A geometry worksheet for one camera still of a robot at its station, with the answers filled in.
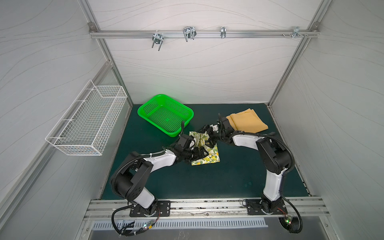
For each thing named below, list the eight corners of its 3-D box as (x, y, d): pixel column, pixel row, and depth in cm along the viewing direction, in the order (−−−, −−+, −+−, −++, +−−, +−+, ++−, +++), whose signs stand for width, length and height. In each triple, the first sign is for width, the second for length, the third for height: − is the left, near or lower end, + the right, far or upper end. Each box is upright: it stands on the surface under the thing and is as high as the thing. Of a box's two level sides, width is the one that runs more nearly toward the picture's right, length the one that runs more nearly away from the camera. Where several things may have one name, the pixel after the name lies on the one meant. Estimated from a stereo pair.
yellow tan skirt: (238, 137, 104) (239, 134, 101) (226, 117, 116) (227, 113, 113) (266, 130, 109) (268, 126, 105) (252, 111, 121) (254, 107, 117)
